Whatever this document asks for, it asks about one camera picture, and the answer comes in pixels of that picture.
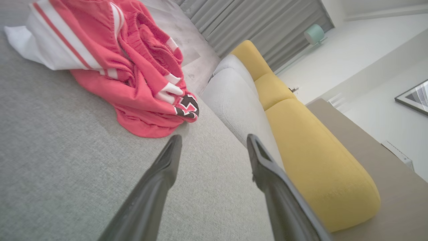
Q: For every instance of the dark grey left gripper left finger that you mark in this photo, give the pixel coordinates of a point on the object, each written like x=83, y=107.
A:
x=152, y=194

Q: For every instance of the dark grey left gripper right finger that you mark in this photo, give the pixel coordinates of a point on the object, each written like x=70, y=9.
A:
x=277, y=201

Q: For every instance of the red and white sports jersey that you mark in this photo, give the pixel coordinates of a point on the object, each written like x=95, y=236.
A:
x=133, y=73

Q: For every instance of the long yellow sofa back cushion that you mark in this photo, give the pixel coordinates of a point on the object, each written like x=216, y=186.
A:
x=317, y=160

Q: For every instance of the large grey fabric sofa seat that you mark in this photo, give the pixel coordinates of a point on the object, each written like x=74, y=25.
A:
x=67, y=150

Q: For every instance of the grey fabric sofa seat cushion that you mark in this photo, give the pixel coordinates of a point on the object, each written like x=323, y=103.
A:
x=237, y=100

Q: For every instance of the brown wooden sideboard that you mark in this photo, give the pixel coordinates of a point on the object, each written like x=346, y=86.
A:
x=384, y=174

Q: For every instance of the short yellow sofa back cushion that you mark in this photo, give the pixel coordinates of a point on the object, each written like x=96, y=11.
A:
x=249, y=58
x=272, y=90

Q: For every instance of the mint green lamp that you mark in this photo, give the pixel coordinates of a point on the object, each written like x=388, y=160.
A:
x=314, y=34

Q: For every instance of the grey pleated curtain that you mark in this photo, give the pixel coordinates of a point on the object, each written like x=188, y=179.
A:
x=254, y=23

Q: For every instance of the framed wall picture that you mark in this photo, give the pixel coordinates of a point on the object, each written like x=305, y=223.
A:
x=414, y=98

